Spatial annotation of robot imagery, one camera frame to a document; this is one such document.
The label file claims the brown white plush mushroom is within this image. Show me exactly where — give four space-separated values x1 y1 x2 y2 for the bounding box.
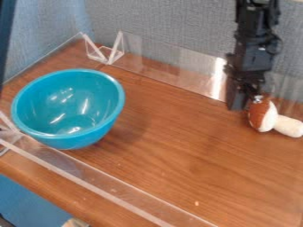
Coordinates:
247 100 303 138

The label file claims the blue plastic bowl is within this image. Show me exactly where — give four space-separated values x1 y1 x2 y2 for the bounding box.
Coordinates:
11 68 126 150

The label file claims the clear acrylic left barrier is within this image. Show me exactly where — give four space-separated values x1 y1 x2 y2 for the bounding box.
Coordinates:
4 32 83 83

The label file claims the clear acrylic corner bracket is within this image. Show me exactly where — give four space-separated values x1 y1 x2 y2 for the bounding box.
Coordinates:
82 31 126 65

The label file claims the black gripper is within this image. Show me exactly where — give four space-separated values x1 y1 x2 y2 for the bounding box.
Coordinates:
225 35 283 111

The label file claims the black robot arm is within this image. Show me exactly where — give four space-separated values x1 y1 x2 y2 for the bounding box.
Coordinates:
225 0 283 111

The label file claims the clear acrylic back barrier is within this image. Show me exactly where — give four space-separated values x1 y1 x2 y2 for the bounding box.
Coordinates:
115 32 303 120

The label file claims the clear acrylic front barrier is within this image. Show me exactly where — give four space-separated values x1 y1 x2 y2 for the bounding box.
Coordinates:
0 111 218 227

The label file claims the clear acrylic barrier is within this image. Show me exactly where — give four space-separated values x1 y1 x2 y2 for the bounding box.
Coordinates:
4 32 83 83
115 32 303 120
0 111 218 227

